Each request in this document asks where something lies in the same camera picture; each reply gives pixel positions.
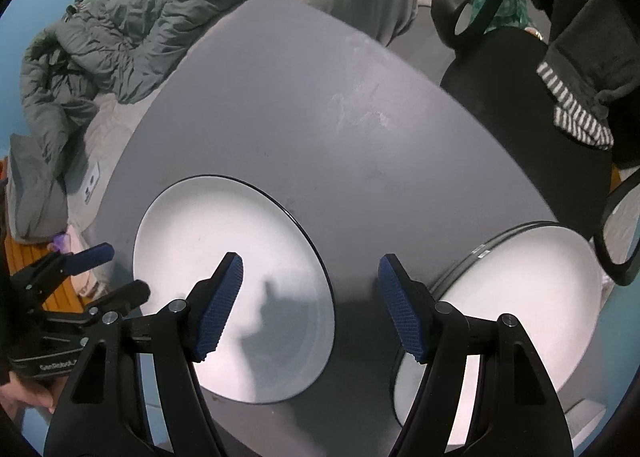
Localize white plate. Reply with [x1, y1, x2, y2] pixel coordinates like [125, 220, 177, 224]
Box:
[132, 175, 335, 404]
[393, 222, 601, 456]

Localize person's left hand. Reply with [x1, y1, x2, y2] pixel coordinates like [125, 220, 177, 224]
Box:
[0, 371, 55, 421]

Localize grey quilted comforter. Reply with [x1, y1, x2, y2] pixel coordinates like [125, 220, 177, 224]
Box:
[6, 0, 246, 243]

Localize black office chair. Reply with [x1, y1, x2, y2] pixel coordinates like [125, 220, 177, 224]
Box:
[431, 0, 639, 286]

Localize dark grey hooded sweater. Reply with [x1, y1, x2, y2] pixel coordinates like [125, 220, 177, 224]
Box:
[532, 0, 639, 150]

